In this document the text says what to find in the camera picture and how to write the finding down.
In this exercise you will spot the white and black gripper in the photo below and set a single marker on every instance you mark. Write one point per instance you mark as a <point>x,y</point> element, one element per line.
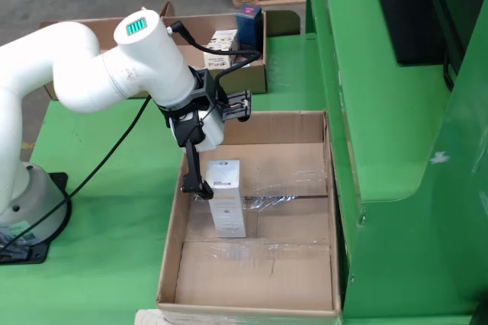
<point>207,130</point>

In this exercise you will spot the tall white carton box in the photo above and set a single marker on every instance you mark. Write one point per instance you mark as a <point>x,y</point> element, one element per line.
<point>226,210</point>

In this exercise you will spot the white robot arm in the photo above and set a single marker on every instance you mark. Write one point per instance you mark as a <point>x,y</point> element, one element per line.
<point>133,69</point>

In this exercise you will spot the open cardboard tray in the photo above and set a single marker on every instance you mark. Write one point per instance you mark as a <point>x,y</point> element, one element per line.
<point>248,81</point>
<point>108,33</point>

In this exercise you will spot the large open cardboard box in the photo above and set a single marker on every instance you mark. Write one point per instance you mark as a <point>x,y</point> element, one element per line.
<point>248,271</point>

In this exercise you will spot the dark blue carton box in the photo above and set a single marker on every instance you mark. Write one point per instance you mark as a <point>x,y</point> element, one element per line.
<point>249,31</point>

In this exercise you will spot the white cow print carton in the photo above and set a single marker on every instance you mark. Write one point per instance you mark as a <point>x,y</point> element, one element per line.
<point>221,60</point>

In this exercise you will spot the white paper sheet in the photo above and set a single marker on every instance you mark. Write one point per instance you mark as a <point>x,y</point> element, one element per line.
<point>146,317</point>

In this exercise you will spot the black rectangular panel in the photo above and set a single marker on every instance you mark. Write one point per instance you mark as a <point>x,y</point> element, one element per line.
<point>411,16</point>

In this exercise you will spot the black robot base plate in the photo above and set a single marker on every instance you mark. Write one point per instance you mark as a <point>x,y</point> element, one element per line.
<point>38,254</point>

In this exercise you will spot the green metal machine frame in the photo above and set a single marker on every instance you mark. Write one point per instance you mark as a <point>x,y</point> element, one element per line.
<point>381,111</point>

